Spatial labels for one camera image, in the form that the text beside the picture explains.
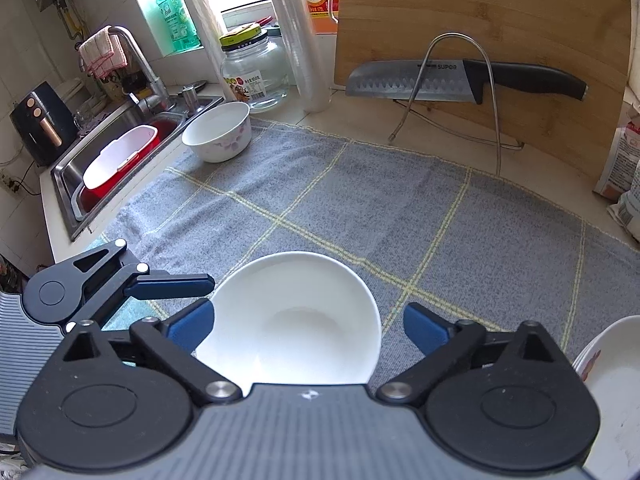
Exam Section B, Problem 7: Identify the pink checked cloth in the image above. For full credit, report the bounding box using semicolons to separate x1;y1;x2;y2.
77;27;128;80

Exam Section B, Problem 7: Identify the grey and teal checked towel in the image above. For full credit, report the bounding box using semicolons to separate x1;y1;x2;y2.
100;119;640;391

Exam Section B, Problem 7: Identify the orange and white bag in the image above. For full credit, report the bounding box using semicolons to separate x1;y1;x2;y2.
594;110;640;201

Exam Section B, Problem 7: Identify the large plastic wrap roll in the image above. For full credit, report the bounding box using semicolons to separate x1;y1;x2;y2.
259;0;332;113

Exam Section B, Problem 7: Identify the metal wire rack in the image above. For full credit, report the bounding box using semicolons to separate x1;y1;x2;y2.
389;32;525;177

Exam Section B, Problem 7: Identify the black handled kitchen knife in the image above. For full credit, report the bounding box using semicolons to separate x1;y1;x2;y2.
346;58;590;106

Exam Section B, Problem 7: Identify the glass jar with yellow lid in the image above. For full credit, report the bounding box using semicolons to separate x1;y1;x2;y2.
220;24;291;112

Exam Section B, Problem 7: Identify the black air fryer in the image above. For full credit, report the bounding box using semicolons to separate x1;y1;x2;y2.
10;81;78;167

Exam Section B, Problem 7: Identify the white floral bowl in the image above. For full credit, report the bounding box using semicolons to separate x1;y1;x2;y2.
181;101;252;163
192;251;383;396

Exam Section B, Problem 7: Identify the bamboo cutting board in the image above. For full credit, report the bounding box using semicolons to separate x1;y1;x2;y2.
332;0;632;183

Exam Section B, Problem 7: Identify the red plastic basin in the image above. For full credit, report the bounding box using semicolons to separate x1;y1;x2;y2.
80;112;186;203

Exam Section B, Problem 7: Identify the green dish soap bottle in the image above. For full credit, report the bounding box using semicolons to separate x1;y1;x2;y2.
154;0;198;56

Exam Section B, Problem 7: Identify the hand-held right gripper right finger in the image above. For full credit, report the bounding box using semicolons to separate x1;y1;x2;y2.
375;302;558;407

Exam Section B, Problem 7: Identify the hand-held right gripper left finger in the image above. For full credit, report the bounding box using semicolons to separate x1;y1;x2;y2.
60;298;240;407

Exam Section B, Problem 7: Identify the small plastic wrap roll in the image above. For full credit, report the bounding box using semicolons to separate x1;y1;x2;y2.
183;0;231;86

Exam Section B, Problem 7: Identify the metal faucet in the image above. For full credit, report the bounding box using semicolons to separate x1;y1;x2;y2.
80;25;173;111

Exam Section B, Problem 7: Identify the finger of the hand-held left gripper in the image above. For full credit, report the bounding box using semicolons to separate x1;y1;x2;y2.
62;239;216;333

